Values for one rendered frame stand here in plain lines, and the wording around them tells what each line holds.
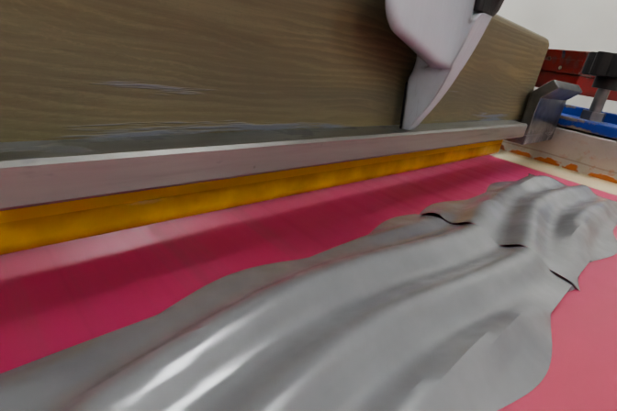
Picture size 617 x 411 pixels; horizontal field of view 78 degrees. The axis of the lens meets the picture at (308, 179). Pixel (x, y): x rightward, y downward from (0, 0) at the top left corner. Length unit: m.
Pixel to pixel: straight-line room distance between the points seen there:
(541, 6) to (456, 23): 2.13
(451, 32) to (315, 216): 0.09
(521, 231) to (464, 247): 0.04
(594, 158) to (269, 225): 0.33
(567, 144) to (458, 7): 0.28
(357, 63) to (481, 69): 0.12
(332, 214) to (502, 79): 0.17
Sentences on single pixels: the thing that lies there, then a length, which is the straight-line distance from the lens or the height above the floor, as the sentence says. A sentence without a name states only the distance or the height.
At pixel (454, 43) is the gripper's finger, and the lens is 0.17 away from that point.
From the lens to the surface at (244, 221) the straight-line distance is 0.15.
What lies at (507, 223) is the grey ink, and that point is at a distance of 0.21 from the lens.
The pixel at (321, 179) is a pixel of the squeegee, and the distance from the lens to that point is 0.18.
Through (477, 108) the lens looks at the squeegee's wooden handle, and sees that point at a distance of 0.27.
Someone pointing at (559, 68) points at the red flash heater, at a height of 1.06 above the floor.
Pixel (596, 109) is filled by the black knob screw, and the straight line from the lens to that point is 0.45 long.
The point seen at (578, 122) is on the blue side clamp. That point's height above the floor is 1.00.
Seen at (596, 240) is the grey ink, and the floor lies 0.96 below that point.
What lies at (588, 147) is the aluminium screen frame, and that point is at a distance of 0.43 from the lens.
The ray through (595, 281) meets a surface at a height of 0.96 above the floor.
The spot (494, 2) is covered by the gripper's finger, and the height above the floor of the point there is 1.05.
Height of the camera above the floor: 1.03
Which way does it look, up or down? 20 degrees down
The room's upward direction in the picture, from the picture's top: 10 degrees clockwise
